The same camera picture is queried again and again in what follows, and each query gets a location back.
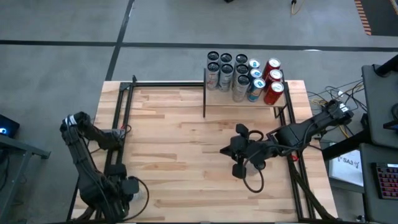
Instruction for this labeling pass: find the black aluminium table frame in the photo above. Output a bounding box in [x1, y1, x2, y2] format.
[67, 68, 338, 223]

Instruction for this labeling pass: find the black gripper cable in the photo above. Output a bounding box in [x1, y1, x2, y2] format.
[123, 175, 150, 222]
[241, 167, 266, 194]

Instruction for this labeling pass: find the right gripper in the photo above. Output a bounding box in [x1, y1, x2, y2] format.
[219, 123, 280, 180]

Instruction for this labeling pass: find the backlit black keyboard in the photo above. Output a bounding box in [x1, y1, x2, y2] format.
[374, 162, 398, 200]

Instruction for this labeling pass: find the grey metal stand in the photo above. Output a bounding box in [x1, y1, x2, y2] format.
[0, 133, 52, 224]

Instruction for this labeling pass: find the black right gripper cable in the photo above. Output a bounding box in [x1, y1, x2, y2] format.
[241, 167, 266, 194]

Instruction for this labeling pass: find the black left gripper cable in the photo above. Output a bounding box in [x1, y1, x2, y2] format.
[123, 175, 150, 222]

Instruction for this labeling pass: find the white printed sign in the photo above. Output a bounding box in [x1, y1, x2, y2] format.
[328, 149, 364, 187]

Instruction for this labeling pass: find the black box with blue light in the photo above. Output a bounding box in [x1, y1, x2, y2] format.
[0, 114, 21, 139]

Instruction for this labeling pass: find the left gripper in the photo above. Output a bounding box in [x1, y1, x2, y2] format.
[105, 177, 141, 218]

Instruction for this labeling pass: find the black cable tangle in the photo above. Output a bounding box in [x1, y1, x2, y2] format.
[306, 79, 366, 139]

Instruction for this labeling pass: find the yellow cable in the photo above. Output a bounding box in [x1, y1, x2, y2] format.
[290, 0, 307, 16]
[338, 124, 351, 139]

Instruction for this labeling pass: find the black mat with orange stripes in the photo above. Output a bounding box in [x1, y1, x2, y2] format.
[354, 0, 398, 36]

